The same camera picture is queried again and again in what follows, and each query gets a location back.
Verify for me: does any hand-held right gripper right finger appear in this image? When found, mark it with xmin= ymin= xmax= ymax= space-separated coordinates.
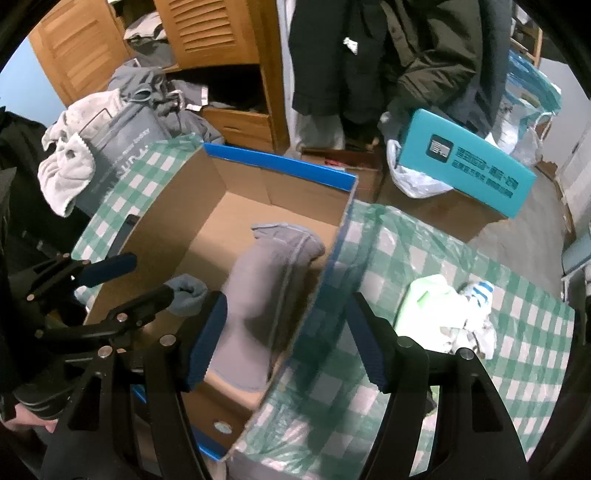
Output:
xmin=344 ymin=292 xmax=529 ymax=480

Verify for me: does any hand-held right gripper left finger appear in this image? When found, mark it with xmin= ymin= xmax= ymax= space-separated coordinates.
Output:
xmin=41 ymin=292 xmax=229 ymax=480

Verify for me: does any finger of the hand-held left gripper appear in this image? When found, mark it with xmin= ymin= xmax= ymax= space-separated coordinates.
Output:
xmin=25 ymin=253 xmax=138 ymax=303
xmin=34 ymin=285 xmax=174 ymax=356

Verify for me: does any small grey sock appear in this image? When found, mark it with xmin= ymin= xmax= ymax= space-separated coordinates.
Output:
xmin=164 ymin=274 xmax=209 ymax=317

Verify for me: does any long grey sock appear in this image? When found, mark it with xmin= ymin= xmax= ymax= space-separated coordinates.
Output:
xmin=221 ymin=223 xmax=327 ymax=393

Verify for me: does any cardboard box with blue rim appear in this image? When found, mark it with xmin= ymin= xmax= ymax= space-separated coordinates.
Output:
xmin=85 ymin=143 xmax=359 ymax=464

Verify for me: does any person's left hand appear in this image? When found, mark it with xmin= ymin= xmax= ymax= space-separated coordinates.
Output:
xmin=0 ymin=401 xmax=58 ymax=432

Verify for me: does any green checkered bed cover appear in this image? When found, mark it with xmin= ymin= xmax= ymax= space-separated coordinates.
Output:
xmin=74 ymin=134 xmax=576 ymax=480

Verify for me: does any blue striped white sock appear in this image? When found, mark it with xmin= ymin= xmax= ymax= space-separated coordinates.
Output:
xmin=457 ymin=279 xmax=496 ymax=319

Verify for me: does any white towel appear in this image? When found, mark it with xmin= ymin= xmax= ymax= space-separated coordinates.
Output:
xmin=37 ymin=90 xmax=123 ymax=217

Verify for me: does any brown cardboard box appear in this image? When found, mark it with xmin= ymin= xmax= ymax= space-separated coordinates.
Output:
xmin=369 ymin=185 xmax=509 ymax=243

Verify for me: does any thin white plastic bag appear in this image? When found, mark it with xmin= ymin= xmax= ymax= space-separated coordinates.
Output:
xmin=379 ymin=113 xmax=456 ymax=199

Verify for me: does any pile of grey clothes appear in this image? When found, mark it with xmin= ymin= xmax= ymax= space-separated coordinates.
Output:
xmin=108 ymin=65 xmax=227 ymax=145

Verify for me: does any small open cardboard box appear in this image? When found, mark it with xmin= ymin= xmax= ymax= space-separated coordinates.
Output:
xmin=300 ymin=147 xmax=384 ymax=200

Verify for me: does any wooden drawer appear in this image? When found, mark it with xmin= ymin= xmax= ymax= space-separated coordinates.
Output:
xmin=202 ymin=106 xmax=273 ymax=151

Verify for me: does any teal printed box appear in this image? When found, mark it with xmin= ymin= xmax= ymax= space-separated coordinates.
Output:
xmin=398 ymin=108 xmax=537 ymax=219

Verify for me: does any louvered wooden door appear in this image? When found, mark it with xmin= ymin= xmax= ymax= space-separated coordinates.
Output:
xmin=30 ymin=0 xmax=136 ymax=108

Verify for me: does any wooden wardrobe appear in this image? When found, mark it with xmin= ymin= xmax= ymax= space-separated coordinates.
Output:
xmin=152 ymin=0 xmax=288 ymax=154

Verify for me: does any dark olive hanging jacket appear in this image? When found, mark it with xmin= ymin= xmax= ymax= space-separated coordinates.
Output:
xmin=383 ymin=0 xmax=509 ymax=136

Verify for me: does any light blue plastic package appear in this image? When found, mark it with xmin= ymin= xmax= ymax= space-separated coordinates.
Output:
xmin=503 ymin=48 xmax=565 ymax=158

